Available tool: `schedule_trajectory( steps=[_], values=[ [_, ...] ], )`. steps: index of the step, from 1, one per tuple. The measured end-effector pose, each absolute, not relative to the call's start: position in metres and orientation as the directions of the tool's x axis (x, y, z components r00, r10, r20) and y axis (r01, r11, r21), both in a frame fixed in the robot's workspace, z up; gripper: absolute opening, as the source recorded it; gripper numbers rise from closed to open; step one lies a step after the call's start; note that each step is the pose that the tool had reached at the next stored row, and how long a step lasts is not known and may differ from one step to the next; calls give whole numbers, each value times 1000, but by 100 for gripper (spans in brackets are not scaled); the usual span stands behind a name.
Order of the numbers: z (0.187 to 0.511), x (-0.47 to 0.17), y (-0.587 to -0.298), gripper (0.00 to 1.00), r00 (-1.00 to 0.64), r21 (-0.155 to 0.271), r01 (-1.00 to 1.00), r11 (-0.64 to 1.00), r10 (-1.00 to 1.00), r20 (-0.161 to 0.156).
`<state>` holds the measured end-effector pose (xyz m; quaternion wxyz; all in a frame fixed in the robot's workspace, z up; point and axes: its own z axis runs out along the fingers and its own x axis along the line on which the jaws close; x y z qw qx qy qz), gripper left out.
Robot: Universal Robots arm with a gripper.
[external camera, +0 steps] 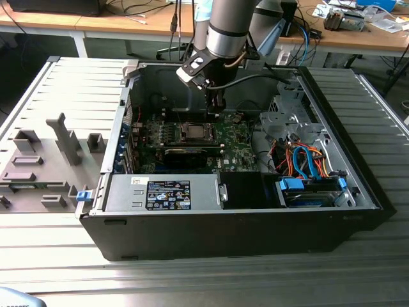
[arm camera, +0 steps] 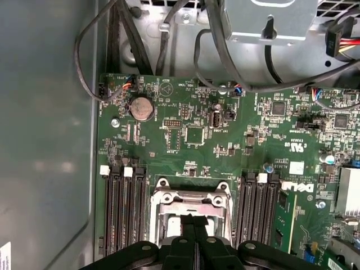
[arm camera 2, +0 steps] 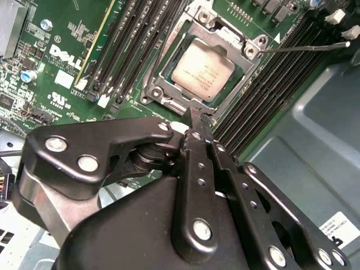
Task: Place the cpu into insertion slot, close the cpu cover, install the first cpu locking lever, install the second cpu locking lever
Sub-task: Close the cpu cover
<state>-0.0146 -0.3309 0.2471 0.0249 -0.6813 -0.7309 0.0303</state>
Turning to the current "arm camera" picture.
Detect black PC case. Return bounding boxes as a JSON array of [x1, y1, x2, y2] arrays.
[[0, 0, 360, 270]]

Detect green motherboard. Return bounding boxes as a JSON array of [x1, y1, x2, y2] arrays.
[[95, 72, 360, 270]]

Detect black graphics card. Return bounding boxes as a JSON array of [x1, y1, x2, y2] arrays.
[[326, 235, 360, 270]]

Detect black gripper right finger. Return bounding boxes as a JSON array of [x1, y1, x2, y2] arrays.
[[194, 216, 307, 270]]

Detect round coin battery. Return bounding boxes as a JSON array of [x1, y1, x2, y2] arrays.
[[129, 96, 155, 122]]

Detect CPU socket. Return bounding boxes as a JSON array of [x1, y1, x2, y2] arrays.
[[148, 175, 235, 246]]

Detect green RAM stick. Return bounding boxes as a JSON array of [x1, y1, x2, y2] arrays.
[[274, 187, 298, 254]]

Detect thick black cable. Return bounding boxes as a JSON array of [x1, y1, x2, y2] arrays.
[[205, 0, 360, 93]]

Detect silver chipset heat sink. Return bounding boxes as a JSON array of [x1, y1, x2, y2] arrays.
[[336, 165, 360, 219]]

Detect black power connector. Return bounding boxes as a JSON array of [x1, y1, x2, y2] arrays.
[[325, 16, 354, 59]]

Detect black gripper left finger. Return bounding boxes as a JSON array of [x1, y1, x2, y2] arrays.
[[84, 214, 196, 270]]

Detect metal socket cover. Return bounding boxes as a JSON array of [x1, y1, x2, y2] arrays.
[[150, 193, 234, 245]]

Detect orange power wires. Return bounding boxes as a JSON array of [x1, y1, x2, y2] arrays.
[[339, 38, 360, 62]]

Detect silver drive cage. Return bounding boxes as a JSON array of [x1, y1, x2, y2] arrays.
[[223, 0, 320, 46]]

